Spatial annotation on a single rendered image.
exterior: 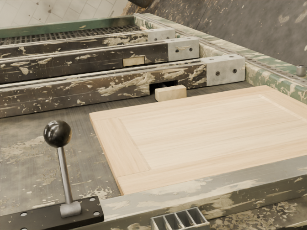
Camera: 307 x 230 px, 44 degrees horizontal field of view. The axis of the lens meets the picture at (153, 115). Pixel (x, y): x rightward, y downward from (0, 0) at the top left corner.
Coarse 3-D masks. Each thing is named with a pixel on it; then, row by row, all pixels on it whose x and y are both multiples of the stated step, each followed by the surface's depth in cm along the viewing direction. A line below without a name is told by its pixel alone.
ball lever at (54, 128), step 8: (56, 120) 50; (48, 128) 50; (56, 128) 49; (64, 128) 50; (48, 136) 49; (56, 136) 49; (64, 136) 50; (48, 144) 50; (56, 144) 50; (64, 144) 50; (64, 152) 51; (64, 160) 50; (64, 168) 50; (64, 176) 50; (64, 184) 50; (64, 192) 50; (72, 200) 50; (64, 208) 49; (72, 208) 49; (80, 208) 49; (64, 216) 49
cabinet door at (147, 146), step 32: (224, 96) 97; (256, 96) 96; (288, 96) 94; (96, 128) 82; (128, 128) 82; (160, 128) 81; (192, 128) 80; (224, 128) 79; (256, 128) 79; (288, 128) 78; (128, 160) 68; (160, 160) 68; (192, 160) 68; (224, 160) 66; (256, 160) 66; (128, 192) 59
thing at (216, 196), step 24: (264, 168) 59; (288, 168) 59; (144, 192) 55; (168, 192) 54; (192, 192) 54; (216, 192) 54; (240, 192) 54; (264, 192) 56; (288, 192) 57; (120, 216) 50; (144, 216) 51; (216, 216) 54
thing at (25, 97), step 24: (96, 72) 105; (120, 72) 105; (144, 72) 103; (168, 72) 105; (192, 72) 108; (216, 72) 110; (240, 72) 112; (0, 96) 94; (24, 96) 96; (48, 96) 98; (72, 96) 99; (96, 96) 101; (120, 96) 104
